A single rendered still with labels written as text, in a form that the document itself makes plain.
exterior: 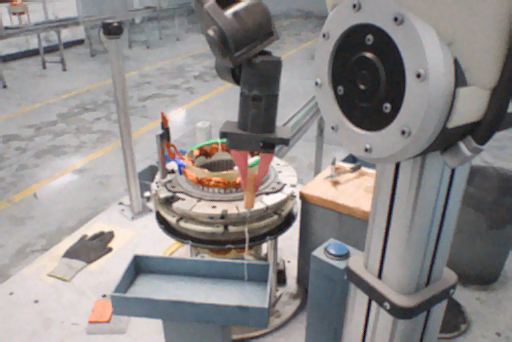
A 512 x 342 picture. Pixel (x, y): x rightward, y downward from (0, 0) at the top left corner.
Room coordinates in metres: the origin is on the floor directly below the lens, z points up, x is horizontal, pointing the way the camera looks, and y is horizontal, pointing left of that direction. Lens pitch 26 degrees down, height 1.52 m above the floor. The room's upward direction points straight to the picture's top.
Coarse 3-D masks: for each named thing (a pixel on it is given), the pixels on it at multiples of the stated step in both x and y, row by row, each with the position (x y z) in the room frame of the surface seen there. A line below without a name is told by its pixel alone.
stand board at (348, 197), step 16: (320, 176) 0.92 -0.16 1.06; (352, 176) 0.92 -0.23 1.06; (368, 176) 0.92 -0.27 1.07; (304, 192) 0.84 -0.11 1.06; (320, 192) 0.84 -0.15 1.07; (336, 192) 0.84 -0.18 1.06; (352, 192) 0.84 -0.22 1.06; (368, 192) 0.84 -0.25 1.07; (336, 208) 0.80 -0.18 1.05; (352, 208) 0.78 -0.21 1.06; (368, 208) 0.77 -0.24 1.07
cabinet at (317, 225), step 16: (304, 208) 0.84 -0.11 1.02; (320, 208) 0.82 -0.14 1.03; (304, 224) 0.84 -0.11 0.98; (320, 224) 0.82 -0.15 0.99; (336, 224) 0.80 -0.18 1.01; (352, 224) 0.78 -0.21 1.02; (304, 240) 0.84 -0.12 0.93; (320, 240) 0.82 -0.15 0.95; (352, 240) 0.78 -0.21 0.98; (304, 256) 0.84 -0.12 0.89; (304, 272) 0.84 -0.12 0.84
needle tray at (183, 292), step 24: (144, 264) 0.61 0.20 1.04; (168, 264) 0.60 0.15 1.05; (192, 264) 0.60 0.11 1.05; (216, 264) 0.59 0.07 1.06; (240, 264) 0.59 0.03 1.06; (264, 264) 0.58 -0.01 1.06; (120, 288) 0.54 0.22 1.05; (144, 288) 0.57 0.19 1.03; (168, 288) 0.57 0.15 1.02; (192, 288) 0.57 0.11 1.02; (216, 288) 0.57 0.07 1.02; (240, 288) 0.57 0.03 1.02; (264, 288) 0.57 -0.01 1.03; (120, 312) 0.50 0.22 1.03; (144, 312) 0.50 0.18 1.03; (168, 312) 0.50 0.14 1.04; (192, 312) 0.49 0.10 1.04; (216, 312) 0.49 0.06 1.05; (240, 312) 0.48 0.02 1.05; (264, 312) 0.48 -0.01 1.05; (168, 336) 0.51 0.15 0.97; (192, 336) 0.51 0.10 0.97; (216, 336) 0.50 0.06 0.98
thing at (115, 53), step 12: (108, 48) 1.22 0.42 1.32; (120, 48) 1.22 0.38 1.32; (120, 60) 1.22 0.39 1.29; (120, 72) 1.22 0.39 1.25; (120, 84) 1.21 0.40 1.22; (120, 96) 1.21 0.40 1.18; (120, 108) 1.21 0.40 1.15; (120, 120) 1.21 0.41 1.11; (120, 132) 1.22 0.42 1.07; (132, 144) 1.22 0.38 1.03; (132, 156) 1.22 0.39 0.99; (132, 168) 1.22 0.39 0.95; (132, 180) 1.21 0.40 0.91; (132, 192) 1.21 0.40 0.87; (132, 204) 1.21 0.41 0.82
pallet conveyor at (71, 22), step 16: (96, 16) 8.67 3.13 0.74; (112, 16) 8.39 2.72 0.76; (128, 16) 8.84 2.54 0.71; (144, 16) 9.33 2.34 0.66; (176, 16) 10.46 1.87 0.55; (16, 32) 6.40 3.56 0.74; (32, 32) 6.66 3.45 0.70; (128, 32) 9.54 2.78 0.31; (160, 32) 10.65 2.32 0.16; (176, 32) 10.47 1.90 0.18; (0, 64) 6.04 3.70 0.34; (64, 64) 7.15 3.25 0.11
